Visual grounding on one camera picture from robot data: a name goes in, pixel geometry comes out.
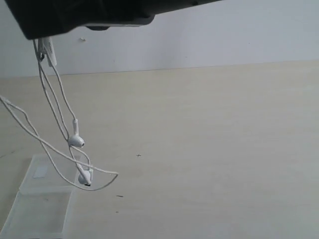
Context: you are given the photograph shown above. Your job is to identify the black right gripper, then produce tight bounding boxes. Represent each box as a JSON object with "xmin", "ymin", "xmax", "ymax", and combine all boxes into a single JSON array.
[{"xmin": 5, "ymin": 0, "xmax": 209, "ymax": 40}]

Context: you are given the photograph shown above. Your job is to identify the white wired earphones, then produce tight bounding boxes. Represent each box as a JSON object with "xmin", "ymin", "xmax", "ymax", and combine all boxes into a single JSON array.
[{"xmin": 0, "ymin": 37, "xmax": 119, "ymax": 192}]

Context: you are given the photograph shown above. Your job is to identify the clear plastic storage box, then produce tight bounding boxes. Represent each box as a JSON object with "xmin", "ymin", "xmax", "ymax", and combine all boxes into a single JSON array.
[{"xmin": 0, "ymin": 154, "xmax": 78, "ymax": 239}]

